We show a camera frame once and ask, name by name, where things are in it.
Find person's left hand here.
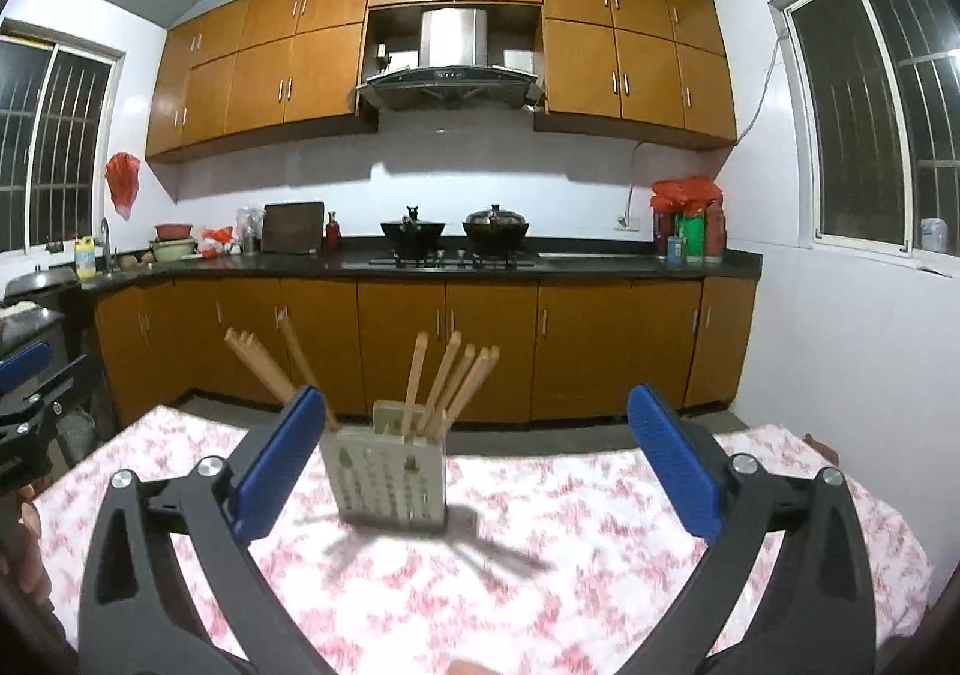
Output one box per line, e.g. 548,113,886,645
2,483,52,607

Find yellow detergent bottle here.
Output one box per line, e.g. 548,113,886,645
73,236,96,282

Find green basin with red bowl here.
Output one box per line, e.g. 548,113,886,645
149,223,197,262

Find red plastic bag hanging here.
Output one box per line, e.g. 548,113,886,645
104,152,142,221

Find small orange red bag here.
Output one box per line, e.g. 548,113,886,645
199,225,235,259

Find left barred window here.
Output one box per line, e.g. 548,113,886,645
0,35,114,253

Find barred window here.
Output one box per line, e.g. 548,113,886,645
784,0,958,259
0,35,114,253

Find floral pink white tablecloth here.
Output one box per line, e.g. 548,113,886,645
36,407,934,673

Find green perforated utensil holder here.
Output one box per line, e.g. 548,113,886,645
319,400,448,532

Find dark cutting board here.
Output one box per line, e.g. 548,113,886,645
260,202,325,254

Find red bottle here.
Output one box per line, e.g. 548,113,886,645
324,212,342,253

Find lower wooden base cabinets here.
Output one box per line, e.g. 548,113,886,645
92,274,760,425

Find green box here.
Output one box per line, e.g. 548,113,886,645
677,214,706,264

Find black wok left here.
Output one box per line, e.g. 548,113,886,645
381,205,446,260

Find red bag on counter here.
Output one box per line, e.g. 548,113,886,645
649,176,727,264

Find black lidded wok right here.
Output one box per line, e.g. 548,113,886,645
462,204,529,257

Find steel range hood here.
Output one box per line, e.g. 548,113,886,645
355,4,545,113

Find right barred window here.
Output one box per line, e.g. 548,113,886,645
784,0,958,259

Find upper wooden wall cabinets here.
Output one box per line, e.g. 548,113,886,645
146,0,737,163

